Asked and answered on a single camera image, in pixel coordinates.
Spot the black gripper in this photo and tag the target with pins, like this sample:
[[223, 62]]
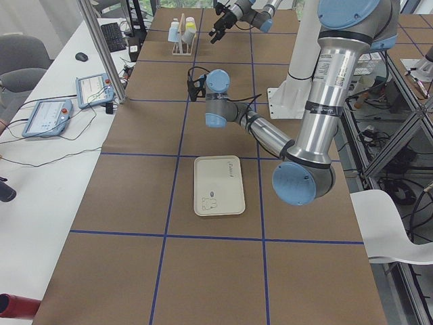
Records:
[[224, 21], [195, 89]]

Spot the grey plastic cup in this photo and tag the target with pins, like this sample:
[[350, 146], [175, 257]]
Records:
[[189, 36]]

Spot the yellow plastic cup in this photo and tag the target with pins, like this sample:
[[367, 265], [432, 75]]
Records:
[[190, 23]]

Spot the light blue plastic cup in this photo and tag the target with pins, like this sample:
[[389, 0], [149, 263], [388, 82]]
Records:
[[173, 33]]

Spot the pale green plastic cup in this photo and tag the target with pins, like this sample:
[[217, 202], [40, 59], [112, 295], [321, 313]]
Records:
[[174, 23]]

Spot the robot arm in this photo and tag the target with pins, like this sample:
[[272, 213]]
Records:
[[242, 11], [331, 38]]

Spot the black keyboard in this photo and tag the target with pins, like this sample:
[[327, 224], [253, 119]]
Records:
[[113, 36]]

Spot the cream plastic tray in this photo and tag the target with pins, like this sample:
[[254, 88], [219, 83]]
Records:
[[218, 186]]

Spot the far blue teach pendant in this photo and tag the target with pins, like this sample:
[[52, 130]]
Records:
[[94, 90]]

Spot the blue teach pendant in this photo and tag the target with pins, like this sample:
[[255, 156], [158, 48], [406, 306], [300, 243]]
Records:
[[94, 90], [48, 118]]

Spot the black computer mouse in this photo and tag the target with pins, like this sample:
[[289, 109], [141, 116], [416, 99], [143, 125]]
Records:
[[82, 57]]

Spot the near blue teach pendant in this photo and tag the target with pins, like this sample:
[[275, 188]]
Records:
[[48, 118]]

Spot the grey office chair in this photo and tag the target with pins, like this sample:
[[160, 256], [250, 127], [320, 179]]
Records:
[[24, 61]]

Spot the black water bottle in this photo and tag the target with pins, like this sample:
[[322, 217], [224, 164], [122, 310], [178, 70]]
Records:
[[7, 193]]

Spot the white chair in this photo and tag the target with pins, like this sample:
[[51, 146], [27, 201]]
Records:
[[383, 233]]

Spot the red cylinder bottle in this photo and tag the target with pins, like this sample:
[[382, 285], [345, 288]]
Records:
[[17, 307]]

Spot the white wire cup rack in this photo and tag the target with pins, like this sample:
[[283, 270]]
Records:
[[180, 48]]

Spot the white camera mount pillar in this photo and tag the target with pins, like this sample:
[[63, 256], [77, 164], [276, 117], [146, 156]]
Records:
[[289, 99]]

